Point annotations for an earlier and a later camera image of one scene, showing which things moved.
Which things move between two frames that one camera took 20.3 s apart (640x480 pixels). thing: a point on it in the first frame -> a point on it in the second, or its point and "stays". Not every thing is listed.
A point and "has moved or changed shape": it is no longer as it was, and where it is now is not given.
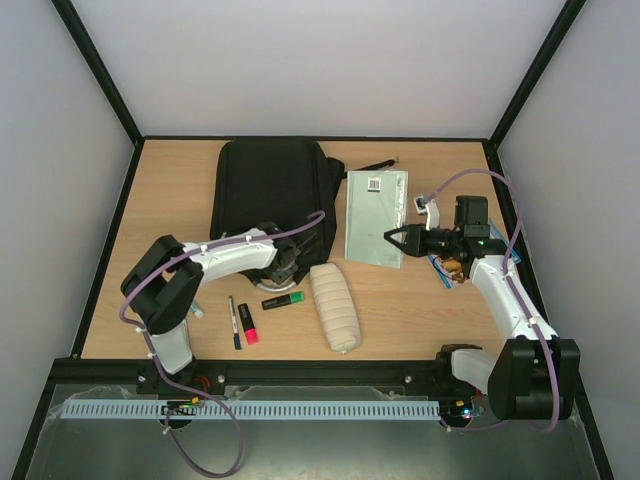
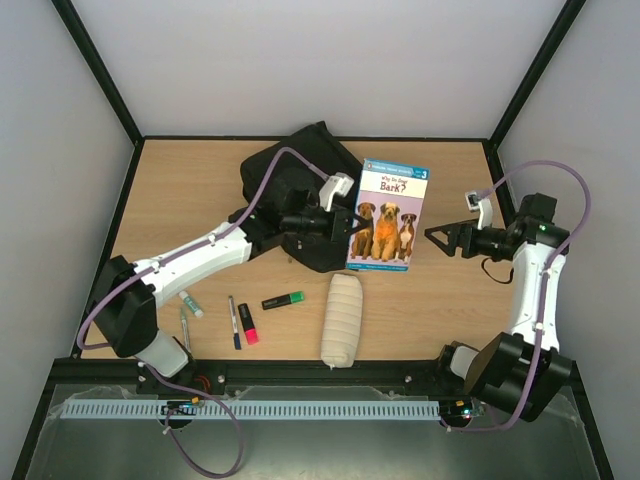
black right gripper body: x=416 y=241 -> x=465 y=240
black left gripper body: x=281 y=274 -> x=339 y=215
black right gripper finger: x=389 y=234 -> x=452 y=230
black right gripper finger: x=388 y=236 -> x=452 y=235
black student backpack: x=278 y=182 has moved or changed shape
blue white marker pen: x=236 y=334 stays
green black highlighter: x=292 y=298 stays
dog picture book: x=451 y=269 -> x=393 y=195
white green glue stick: x=198 y=312 stays
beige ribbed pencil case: x=336 y=308 has moved or changed shape
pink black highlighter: x=251 y=333 stays
